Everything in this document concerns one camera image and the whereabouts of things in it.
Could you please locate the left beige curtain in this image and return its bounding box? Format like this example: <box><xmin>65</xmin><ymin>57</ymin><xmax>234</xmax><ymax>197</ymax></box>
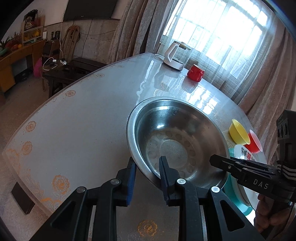
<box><xmin>107</xmin><ymin>0</ymin><xmax>177</xmax><ymax>64</ymax></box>

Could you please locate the white charger cable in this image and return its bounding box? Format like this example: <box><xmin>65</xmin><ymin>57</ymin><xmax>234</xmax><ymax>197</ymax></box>
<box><xmin>42</xmin><ymin>25</ymin><xmax>68</xmax><ymax>71</ymax></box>

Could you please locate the wooden cabinet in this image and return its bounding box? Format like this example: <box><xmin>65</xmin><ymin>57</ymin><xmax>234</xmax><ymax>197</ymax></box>
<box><xmin>1</xmin><ymin>40</ymin><xmax>45</xmax><ymax>104</ymax></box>

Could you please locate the teal plastic plate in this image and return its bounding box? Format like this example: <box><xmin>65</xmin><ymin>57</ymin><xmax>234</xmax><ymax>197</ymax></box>
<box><xmin>223</xmin><ymin>148</ymin><xmax>253</xmax><ymax>216</ymax></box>

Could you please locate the red plastic bowl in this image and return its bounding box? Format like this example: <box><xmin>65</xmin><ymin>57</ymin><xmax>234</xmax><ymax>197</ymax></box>
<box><xmin>244</xmin><ymin>130</ymin><xmax>263</xmax><ymax>154</ymax></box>

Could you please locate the white glass electric kettle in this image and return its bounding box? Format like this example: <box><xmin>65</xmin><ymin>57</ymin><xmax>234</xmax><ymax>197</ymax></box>
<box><xmin>155</xmin><ymin>41</ymin><xmax>192</xmax><ymax>71</ymax></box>

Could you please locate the white sheer curtain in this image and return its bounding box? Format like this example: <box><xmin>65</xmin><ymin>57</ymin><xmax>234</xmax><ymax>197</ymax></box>
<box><xmin>158</xmin><ymin>1</ymin><xmax>276</xmax><ymax>103</ymax></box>

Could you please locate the stainless steel bowl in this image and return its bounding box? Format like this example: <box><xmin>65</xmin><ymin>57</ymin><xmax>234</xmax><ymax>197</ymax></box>
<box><xmin>126</xmin><ymin>97</ymin><xmax>230</xmax><ymax>189</ymax></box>

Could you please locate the yellow plastic bowl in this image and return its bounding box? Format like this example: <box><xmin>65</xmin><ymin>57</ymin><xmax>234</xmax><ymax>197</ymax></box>
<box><xmin>229</xmin><ymin>119</ymin><xmax>250</xmax><ymax>145</ymax></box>

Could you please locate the person's right hand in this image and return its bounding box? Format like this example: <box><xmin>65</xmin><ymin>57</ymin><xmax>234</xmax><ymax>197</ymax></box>
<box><xmin>254</xmin><ymin>194</ymin><xmax>290</xmax><ymax>233</ymax></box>

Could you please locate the small shelf with ornaments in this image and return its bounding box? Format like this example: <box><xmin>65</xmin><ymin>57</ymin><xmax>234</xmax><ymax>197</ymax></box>
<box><xmin>21</xmin><ymin>9</ymin><xmax>45</xmax><ymax>45</ymax></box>

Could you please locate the pink plastic bag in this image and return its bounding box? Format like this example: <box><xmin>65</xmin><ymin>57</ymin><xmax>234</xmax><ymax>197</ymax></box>
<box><xmin>33</xmin><ymin>58</ymin><xmax>43</xmax><ymax>78</ymax></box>

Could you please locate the wooden chair by wall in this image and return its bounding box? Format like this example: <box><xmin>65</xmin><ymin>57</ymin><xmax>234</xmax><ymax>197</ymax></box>
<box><xmin>60</xmin><ymin>25</ymin><xmax>80</xmax><ymax>63</ymax></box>

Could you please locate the black wall television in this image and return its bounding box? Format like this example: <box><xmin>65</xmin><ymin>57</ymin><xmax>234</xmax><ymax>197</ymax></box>
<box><xmin>63</xmin><ymin>0</ymin><xmax>117</xmax><ymax>22</ymax></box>

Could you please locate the beige curtain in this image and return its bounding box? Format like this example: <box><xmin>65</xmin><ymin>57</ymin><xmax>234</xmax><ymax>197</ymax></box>
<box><xmin>107</xmin><ymin>0</ymin><xmax>177</xmax><ymax>64</ymax></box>
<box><xmin>239</xmin><ymin>17</ymin><xmax>295</xmax><ymax>163</ymax></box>

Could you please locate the dark low side table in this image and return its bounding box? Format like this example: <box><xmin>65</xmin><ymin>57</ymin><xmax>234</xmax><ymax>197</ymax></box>
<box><xmin>43</xmin><ymin>57</ymin><xmax>106</xmax><ymax>98</ymax></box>

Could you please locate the red mug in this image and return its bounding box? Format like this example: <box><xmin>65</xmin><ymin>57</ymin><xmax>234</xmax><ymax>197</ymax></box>
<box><xmin>187</xmin><ymin>64</ymin><xmax>205</xmax><ymax>82</ymax></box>

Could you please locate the right beige curtain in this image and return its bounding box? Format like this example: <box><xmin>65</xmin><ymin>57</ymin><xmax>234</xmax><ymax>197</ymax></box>
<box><xmin>239</xmin><ymin>17</ymin><xmax>295</xmax><ymax>163</ymax></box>

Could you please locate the white dragon pattern plate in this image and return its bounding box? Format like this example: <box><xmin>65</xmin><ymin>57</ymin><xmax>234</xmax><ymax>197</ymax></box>
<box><xmin>231</xmin><ymin>145</ymin><xmax>258</xmax><ymax>209</ymax></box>

